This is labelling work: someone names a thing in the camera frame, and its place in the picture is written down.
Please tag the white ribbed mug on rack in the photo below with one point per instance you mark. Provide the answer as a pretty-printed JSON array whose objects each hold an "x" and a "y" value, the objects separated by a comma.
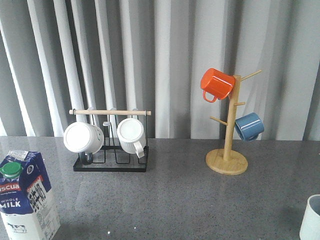
[{"x": 131, "y": 135}]

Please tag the blue enamel mug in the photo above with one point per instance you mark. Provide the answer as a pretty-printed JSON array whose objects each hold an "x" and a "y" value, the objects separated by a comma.
[{"x": 249, "y": 127}]

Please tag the blue white milk carton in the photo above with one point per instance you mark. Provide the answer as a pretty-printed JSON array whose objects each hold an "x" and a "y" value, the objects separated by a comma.
[{"x": 27, "y": 205}]

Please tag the black wire mug rack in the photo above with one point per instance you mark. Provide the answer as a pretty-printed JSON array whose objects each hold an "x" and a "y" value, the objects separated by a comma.
[{"x": 111, "y": 157}]

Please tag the white smiley mug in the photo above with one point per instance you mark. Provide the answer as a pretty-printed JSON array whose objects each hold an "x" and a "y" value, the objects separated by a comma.
[{"x": 85, "y": 139}]

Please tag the grey curtain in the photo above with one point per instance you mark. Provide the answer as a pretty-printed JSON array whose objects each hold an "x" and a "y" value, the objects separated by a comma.
[{"x": 58, "y": 55}]

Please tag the wooden mug tree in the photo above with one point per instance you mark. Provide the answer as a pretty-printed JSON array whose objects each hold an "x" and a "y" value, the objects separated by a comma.
[{"x": 225, "y": 160}]

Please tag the white HOME mug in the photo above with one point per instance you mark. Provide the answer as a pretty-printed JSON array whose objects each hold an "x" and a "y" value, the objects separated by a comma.
[{"x": 310, "y": 227}]

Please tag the orange enamel mug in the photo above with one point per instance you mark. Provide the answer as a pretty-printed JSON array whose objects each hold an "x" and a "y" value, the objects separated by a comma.
[{"x": 216, "y": 85}]

